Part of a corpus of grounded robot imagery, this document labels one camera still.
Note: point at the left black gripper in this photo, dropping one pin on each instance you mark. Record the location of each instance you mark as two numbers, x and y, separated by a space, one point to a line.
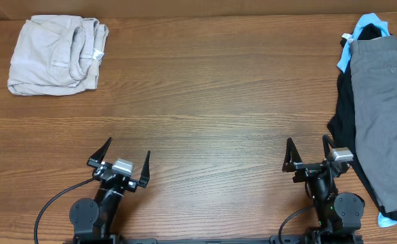
95 160

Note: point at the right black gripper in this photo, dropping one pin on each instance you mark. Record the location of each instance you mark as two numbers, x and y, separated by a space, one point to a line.
293 163

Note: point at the grey shorts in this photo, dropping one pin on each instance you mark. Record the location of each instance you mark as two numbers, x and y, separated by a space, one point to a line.
374 84

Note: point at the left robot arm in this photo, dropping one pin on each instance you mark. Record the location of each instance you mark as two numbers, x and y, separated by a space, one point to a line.
92 218

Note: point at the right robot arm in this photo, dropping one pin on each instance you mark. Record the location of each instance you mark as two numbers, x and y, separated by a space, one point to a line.
339 213

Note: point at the light blue t-shirt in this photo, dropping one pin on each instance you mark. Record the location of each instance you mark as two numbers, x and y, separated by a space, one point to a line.
342 124

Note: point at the folded beige shorts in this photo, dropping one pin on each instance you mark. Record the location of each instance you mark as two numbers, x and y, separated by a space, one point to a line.
57 55

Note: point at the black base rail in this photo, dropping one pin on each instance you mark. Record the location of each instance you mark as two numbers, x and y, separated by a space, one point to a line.
212 241

